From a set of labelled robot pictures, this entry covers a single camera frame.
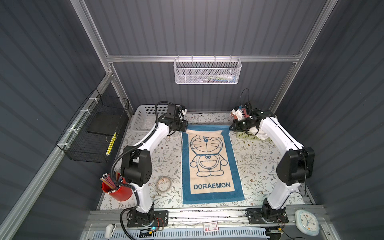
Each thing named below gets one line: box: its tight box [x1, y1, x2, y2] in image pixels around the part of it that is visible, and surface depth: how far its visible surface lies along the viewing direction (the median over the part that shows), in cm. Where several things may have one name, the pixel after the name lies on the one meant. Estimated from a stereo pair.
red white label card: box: [203, 221, 219, 233], surface depth 72 cm
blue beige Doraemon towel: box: [181, 125, 245, 205], surface depth 91 cm
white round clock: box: [295, 209, 320, 236], surface depth 72 cm
